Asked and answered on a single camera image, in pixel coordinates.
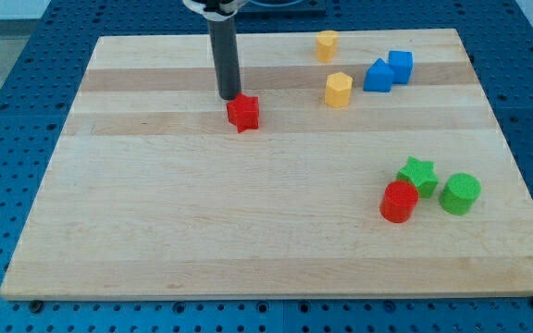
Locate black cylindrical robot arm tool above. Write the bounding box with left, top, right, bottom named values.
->
left=182, top=0, right=248, bottom=101

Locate red star block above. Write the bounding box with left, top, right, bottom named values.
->
left=226, top=92, right=259, bottom=133

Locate green star block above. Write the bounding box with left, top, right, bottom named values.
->
left=396, top=156, right=439, bottom=199

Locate yellow hexagon block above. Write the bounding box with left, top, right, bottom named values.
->
left=324, top=72, right=353, bottom=108

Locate wooden board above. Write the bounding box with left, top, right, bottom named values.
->
left=0, top=29, right=533, bottom=301

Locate red cylinder block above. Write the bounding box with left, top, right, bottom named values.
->
left=379, top=180, right=419, bottom=223

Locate yellow cylinder block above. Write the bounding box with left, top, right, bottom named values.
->
left=316, top=31, right=339, bottom=63

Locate blue pentagon block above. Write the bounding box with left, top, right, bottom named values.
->
left=363, top=58, right=394, bottom=93

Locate blue cube block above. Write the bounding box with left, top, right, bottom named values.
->
left=388, top=50, right=414, bottom=84

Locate green cylinder block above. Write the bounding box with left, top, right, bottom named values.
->
left=439, top=173, right=482, bottom=216

